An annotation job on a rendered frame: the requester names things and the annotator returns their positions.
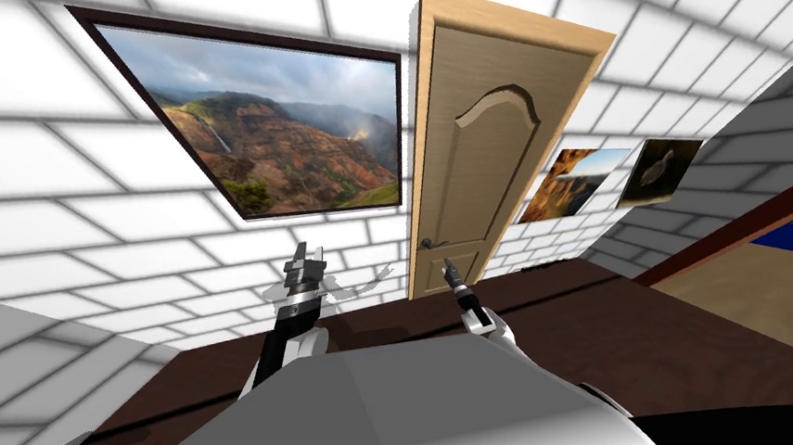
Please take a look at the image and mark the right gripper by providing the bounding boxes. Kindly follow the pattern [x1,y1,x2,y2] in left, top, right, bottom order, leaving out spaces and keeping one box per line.
[440,255,468,293]

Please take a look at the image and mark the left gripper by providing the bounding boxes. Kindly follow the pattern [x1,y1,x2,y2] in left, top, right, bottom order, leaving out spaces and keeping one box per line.
[278,238,331,296]

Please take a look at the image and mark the light wooden door leaf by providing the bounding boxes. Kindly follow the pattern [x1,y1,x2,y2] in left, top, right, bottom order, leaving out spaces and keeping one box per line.
[375,0,645,302]

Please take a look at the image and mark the dark-framed mountain landscape picture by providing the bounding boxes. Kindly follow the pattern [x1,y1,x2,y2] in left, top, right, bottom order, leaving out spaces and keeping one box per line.
[65,0,420,243]

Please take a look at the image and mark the orange canyon picture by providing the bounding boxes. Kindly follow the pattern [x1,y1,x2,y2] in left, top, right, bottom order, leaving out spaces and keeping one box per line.
[507,141,640,225]

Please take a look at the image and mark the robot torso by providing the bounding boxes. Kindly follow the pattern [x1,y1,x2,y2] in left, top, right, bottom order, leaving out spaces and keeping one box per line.
[47,311,671,445]

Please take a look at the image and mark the dark turtle picture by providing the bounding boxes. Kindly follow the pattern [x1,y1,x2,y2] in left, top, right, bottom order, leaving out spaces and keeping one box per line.
[607,132,713,211]

